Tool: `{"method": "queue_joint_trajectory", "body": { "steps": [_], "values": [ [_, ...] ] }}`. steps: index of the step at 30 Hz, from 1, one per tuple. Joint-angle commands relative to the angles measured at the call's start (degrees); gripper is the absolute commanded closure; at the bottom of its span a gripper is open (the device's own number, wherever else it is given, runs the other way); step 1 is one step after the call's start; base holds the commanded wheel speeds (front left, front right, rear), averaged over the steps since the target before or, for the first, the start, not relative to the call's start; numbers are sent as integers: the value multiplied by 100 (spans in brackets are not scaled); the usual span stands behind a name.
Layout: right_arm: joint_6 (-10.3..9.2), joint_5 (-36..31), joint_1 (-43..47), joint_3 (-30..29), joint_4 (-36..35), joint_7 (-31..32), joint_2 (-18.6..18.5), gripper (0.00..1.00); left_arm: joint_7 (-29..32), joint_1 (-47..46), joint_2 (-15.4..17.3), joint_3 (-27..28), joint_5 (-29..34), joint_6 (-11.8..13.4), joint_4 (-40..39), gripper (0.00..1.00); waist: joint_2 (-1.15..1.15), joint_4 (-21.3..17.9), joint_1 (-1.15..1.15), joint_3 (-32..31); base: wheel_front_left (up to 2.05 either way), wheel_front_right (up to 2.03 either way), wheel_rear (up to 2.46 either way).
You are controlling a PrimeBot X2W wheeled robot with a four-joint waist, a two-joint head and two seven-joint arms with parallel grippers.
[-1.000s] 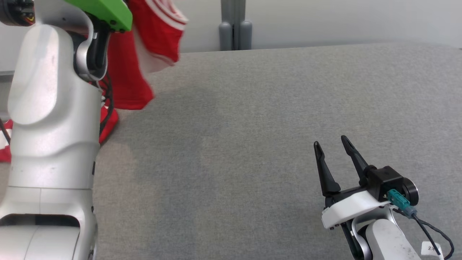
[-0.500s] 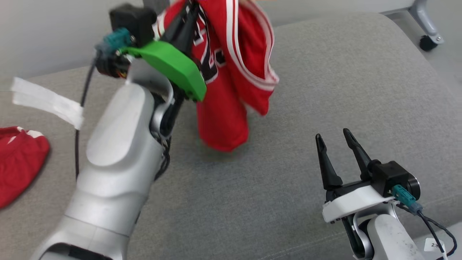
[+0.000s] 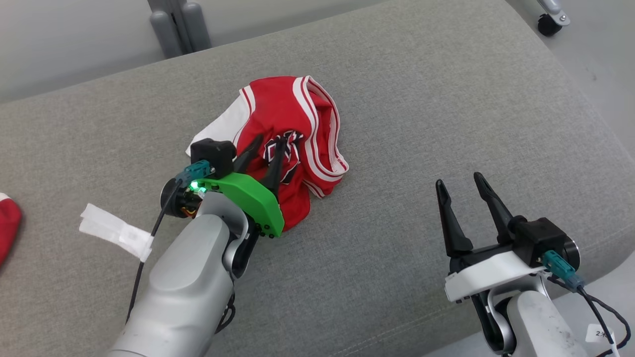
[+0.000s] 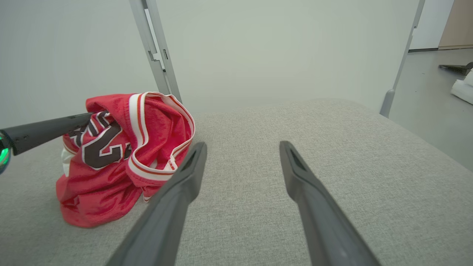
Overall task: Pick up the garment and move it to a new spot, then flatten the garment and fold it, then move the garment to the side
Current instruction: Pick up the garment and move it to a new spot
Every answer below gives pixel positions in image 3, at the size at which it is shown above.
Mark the grey fabric sofa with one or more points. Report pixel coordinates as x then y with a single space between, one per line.
421 114

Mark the teal camera connector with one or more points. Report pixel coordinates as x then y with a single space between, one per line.
193 172
563 270

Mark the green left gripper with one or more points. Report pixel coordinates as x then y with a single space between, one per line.
253 201

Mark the black caster wheel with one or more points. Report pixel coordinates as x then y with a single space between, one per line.
548 24

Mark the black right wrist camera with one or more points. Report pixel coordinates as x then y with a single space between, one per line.
540 240

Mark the teal left camera connector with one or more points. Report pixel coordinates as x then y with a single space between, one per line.
193 172

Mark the grey metal stand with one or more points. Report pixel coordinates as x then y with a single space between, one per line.
191 27

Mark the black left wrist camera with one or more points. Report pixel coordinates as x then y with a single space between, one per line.
213 154

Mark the teal right camera connector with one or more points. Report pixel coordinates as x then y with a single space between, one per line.
563 270

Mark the red white basketball jersey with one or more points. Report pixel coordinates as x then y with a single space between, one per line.
278 104

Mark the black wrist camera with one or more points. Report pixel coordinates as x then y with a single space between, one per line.
540 240
213 154

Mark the red shorts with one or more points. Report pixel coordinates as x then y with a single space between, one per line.
7 223

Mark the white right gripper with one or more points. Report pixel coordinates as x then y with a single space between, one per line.
488 275

